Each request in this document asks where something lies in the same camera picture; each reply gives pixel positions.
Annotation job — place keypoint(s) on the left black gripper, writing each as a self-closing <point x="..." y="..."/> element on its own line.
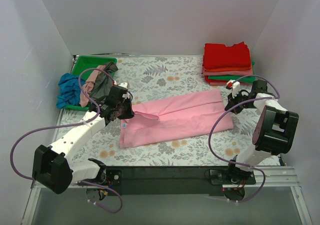
<point x="124" y="111"/>

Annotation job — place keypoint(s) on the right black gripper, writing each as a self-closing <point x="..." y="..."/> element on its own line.
<point x="233" y="103"/>

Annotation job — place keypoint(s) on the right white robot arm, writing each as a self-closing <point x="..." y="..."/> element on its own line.
<point x="273" y="134"/>

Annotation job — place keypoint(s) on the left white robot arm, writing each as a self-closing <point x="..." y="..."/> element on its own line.
<point x="53" y="166"/>

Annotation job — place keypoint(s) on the green folded t-shirt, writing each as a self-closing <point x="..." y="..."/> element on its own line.
<point x="227" y="77"/>

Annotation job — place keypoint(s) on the grey t-shirt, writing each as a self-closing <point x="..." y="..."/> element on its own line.
<point x="103" y="83"/>

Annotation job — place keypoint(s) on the dusty pink t-shirt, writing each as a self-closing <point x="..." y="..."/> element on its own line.
<point x="88" y="87"/>

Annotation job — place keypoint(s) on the red folded t-shirt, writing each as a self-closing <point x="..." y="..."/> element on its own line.
<point x="218" y="55"/>

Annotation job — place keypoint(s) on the blue t-shirt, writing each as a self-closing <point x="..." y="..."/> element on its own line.
<point x="69" y="91"/>

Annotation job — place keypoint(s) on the green plastic bin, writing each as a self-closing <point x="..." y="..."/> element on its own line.
<point x="82" y="63"/>

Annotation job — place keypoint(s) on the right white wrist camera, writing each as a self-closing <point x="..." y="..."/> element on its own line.
<point x="234" y="86"/>

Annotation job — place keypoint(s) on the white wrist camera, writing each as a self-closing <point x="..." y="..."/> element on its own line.
<point x="234" y="86"/>
<point x="123" y="85"/>

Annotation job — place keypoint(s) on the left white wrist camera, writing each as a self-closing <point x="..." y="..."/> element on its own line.
<point x="123" y="85"/>

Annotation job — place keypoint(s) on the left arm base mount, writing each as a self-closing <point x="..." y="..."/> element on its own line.
<point x="110" y="178"/>

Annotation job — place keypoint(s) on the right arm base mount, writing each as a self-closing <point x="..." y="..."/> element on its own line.
<point x="232" y="184"/>

